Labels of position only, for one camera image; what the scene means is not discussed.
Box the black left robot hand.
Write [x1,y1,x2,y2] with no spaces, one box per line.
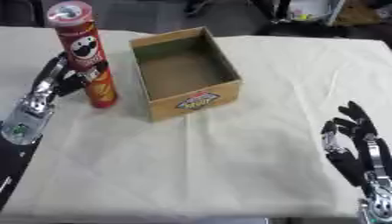
[29,52,110,103]

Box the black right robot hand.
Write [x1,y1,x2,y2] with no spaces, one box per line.
[319,101,392,188]

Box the red chip can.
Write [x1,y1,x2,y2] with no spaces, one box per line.
[45,0,120,109]

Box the tan cardboard box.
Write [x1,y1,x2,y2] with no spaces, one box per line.
[129,26,242,123]

